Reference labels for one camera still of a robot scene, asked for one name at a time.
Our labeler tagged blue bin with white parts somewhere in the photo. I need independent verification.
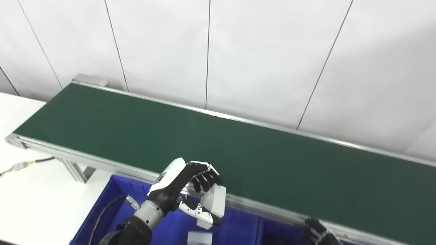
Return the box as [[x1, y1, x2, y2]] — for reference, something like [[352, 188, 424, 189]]
[[70, 175, 261, 245]]

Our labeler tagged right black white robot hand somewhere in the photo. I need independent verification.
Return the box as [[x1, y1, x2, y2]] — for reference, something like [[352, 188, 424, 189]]
[[304, 218, 343, 245]]

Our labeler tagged white block part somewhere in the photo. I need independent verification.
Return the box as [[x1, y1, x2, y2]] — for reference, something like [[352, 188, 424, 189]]
[[188, 231, 213, 245]]

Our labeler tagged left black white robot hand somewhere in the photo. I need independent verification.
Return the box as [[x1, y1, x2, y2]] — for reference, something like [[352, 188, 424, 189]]
[[135, 157, 224, 227]]

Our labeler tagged grey conveyor motor housing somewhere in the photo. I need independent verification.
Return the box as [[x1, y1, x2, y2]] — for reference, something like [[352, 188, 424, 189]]
[[72, 74, 109, 88]]

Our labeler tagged blue bin with black parts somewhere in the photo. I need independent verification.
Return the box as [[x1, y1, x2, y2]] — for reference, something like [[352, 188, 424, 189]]
[[257, 214, 344, 245]]

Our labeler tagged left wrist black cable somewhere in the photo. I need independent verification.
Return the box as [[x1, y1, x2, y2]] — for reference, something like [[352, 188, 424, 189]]
[[88, 195, 141, 245]]

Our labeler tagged green conveyor belt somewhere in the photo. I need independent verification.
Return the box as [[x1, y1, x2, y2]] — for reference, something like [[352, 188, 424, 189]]
[[13, 83, 436, 245], [5, 81, 436, 245]]

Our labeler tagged white block with round hole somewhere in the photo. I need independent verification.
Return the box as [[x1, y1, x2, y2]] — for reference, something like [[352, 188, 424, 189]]
[[196, 184, 227, 230]]

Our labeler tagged aluminium conveyor support leg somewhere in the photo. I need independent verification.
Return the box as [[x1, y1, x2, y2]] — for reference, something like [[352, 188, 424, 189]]
[[56, 157, 96, 184]]

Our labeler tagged black cable with yellow connector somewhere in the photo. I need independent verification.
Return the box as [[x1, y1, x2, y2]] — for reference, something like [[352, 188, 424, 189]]
[[0, 157, 55, 177]]

